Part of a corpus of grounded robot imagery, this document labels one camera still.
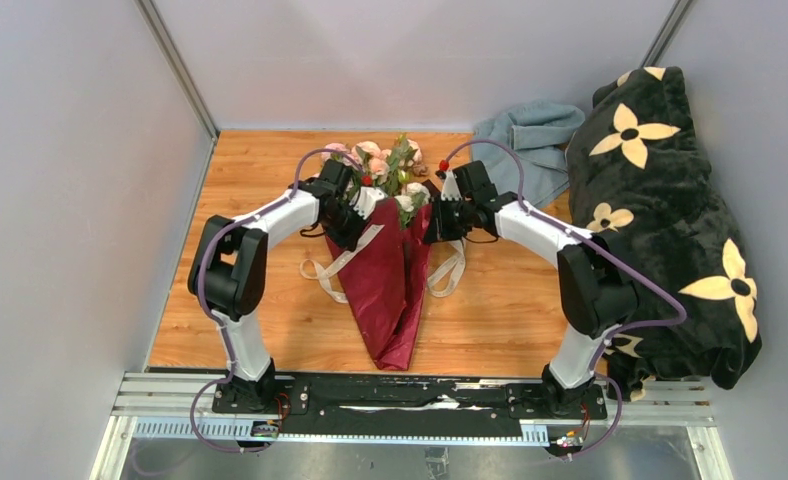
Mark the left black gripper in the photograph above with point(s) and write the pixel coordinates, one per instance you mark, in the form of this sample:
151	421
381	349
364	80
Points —
351	240

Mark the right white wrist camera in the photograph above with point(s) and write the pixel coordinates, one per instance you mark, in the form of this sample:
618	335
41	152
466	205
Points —
450	191

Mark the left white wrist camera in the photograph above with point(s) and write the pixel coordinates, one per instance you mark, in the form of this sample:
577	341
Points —
365	200

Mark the black flower-pattern blanket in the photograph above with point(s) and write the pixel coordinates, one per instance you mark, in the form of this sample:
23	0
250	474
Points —
635	168

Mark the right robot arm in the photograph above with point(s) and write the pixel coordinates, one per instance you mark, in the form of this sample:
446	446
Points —
596	296

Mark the white rose stem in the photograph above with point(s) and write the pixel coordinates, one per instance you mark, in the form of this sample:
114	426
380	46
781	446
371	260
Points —
412	198

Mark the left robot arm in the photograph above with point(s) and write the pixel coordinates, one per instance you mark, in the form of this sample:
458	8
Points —
228	273

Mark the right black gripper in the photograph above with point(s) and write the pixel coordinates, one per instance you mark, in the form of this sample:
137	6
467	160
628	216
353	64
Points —
438	230

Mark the cream printed ribbon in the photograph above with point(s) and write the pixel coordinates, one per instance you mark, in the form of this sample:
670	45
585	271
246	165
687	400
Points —
442	282

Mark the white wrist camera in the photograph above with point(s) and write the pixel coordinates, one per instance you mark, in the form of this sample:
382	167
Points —
450	191
365	200

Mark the blue towel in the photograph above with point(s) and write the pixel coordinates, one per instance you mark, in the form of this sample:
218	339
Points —
535	131

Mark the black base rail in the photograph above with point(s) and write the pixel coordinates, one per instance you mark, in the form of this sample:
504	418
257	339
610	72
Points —
409	407

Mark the dark red wrapping paper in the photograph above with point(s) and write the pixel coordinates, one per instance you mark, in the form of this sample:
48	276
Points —
385	285

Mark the pink rose stem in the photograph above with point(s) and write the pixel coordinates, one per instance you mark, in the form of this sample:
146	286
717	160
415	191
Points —
367	154

